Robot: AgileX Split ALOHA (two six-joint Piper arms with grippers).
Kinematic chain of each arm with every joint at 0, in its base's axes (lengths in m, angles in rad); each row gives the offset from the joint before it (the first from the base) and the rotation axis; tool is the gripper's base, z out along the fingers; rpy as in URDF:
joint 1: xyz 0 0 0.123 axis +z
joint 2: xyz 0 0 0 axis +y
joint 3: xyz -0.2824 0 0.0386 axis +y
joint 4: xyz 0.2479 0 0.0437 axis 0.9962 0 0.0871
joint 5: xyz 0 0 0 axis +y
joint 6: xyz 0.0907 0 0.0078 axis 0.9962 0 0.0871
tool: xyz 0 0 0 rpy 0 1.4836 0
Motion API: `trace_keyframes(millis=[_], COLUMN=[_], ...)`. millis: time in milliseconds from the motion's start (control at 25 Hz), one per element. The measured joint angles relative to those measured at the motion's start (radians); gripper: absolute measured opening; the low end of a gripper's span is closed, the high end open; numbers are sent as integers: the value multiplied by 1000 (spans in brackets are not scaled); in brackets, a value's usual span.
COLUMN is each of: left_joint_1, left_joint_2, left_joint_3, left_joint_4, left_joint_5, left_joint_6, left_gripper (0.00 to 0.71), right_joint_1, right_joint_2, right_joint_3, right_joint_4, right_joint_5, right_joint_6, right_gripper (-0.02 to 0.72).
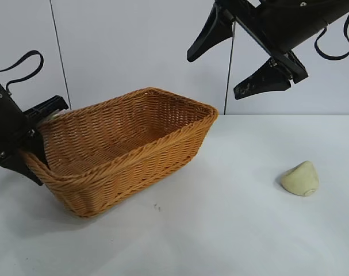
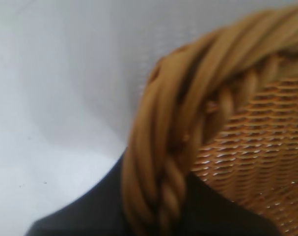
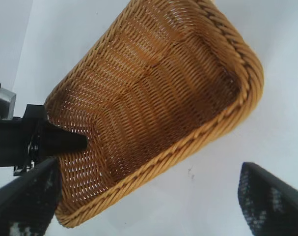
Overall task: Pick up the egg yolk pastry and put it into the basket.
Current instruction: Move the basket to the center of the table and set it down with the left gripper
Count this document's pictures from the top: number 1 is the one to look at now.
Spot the black right arm cable loop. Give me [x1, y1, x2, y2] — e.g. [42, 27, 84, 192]
[314, 4, 349, 62]

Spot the pale yellow egg yolk pastry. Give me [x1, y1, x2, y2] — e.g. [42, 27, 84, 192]
[279, 160, 320, 198]

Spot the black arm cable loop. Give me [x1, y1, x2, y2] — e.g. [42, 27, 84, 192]
[314, 4, 349, 62]
[0, 50, 45, 94]

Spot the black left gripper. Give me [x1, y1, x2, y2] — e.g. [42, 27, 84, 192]
[0, 71, 69, 187]

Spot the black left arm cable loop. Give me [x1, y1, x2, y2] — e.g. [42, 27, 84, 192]
[0, 50, 45, 94]

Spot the brown woven wicker basket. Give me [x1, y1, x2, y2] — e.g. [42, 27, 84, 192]
[20, 87, 220, 219]

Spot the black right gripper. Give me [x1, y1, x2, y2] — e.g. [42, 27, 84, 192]
[186, 0, 349, 101]

